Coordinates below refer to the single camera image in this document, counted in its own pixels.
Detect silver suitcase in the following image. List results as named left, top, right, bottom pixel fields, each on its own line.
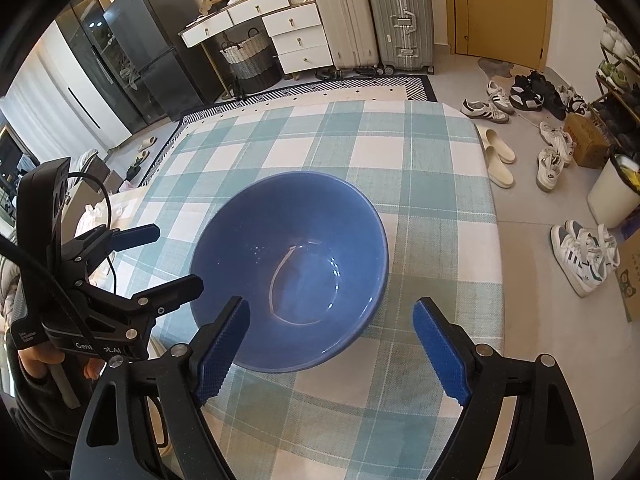
left=370, top=0, right=435, bottom=74

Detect black shoes pile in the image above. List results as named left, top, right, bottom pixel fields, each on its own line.
left=509, top=70, right=591, bottom=120

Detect yellow wooden door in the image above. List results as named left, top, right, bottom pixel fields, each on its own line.
left=446, top=0, right=553, bottom=70

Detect black refrigerator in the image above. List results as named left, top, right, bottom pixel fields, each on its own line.
left=56, top=0, right=222, bottom=133

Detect cream slipper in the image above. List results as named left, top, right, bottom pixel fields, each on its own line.
left=476, top=126, right=516, bottom=165
left=484, top=146, right=515, bottom=188

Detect woven laundry basket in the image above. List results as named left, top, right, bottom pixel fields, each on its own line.
left=220, top=27, right=281, bottom=93

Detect black cable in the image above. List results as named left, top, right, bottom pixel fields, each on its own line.
left=62, top=171, right=120, bottom=296

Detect person's left hand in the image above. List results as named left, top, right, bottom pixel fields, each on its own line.
left=17, top=342, right=105, bottom=380

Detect white sneaker mid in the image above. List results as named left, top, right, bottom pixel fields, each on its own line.
left=536, top=122, right=576, bottom=193

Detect beige suitcase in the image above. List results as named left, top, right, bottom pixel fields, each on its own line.
left=314, top=0, right=378, bottom=70

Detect brown cardboard box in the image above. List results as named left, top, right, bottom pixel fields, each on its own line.
left=564, top=113, right=610, bottom=169

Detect white black striped sneaker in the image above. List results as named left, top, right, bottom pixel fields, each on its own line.
left=460, top=79, right=515, bottom=124

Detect white trash bin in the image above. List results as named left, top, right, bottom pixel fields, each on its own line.
left=587, top=154, right=640, bottom=229

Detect white sneaker pair near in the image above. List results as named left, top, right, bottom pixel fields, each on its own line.
left=549, top=220, right=620, bottom=298

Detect blue ceramic bowl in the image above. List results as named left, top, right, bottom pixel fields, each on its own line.
left=190, top=171, right=390, bottom=374

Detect teal checked tablecloth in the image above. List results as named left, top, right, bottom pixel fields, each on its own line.
left=115, top=101, right=503, bottom=479

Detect white drawer cabinet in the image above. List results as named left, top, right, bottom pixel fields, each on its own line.
left=179, top=0, right=333, bottom=75

